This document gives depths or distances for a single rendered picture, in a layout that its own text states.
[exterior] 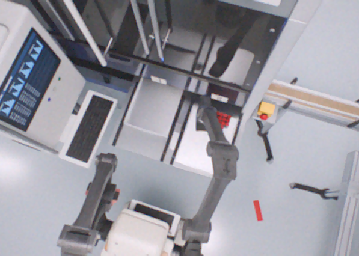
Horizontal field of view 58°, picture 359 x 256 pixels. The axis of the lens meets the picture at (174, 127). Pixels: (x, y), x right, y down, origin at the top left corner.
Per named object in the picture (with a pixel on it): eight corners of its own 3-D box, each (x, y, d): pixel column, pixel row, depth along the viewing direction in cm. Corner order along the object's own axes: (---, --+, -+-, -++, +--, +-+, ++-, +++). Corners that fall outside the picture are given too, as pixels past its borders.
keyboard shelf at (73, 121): (78, 86, 202) (76, 85, 200) (119, 100, 199) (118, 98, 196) (47, 152, 192) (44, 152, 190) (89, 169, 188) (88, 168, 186)
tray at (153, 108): (144, 71, 192) (144, 68, 188) (186, 83, 188) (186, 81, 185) (124, 124, 184) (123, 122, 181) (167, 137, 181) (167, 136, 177)
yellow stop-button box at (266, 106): (260, 102, 175) (263, 97, 168) (273, 106, 174) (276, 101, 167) (256, 115, 173) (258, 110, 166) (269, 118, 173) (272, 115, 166)
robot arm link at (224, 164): (215, 166, 106) (244, 171, 107) (211, 140, 117) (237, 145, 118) (181, 244, 132) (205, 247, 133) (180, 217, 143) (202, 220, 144)
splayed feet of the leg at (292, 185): (289, 179, 258) (294, 177, 244) (353, 200, 251) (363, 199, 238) (287, 189, 256) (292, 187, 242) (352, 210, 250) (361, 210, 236)
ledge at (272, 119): (257, 95, 186) (258, 94, 185) (279, 102, 185) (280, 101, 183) (251, 117, 183) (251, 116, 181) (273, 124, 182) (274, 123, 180)
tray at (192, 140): (193, 106, 185) (193, 104, 181) (237, 119, 181) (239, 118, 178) (174, 162, 177) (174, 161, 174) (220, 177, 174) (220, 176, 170)
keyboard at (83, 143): (93, 94, 197) (92, 93, 195) (114, 101, 196) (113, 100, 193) (65, 155, 189) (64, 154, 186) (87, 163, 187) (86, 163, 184)
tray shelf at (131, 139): (137, 70, 194) (136, 69, 192) (251, 104, 185) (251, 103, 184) (108, 145, 183) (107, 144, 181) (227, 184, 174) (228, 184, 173)
